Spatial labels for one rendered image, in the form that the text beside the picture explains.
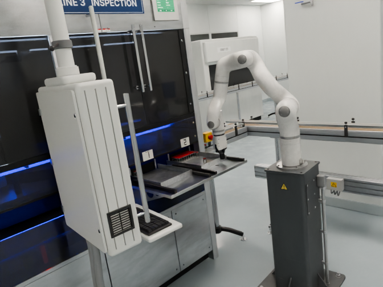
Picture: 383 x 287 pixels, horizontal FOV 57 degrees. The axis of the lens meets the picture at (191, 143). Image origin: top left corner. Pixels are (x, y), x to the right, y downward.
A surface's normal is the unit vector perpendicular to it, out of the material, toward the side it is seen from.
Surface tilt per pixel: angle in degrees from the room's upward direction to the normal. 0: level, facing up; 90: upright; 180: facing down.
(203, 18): 90
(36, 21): 90
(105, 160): 90
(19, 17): 90
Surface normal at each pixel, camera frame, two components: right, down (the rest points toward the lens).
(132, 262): 0.70, 0.07
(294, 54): -0.70, 0.25
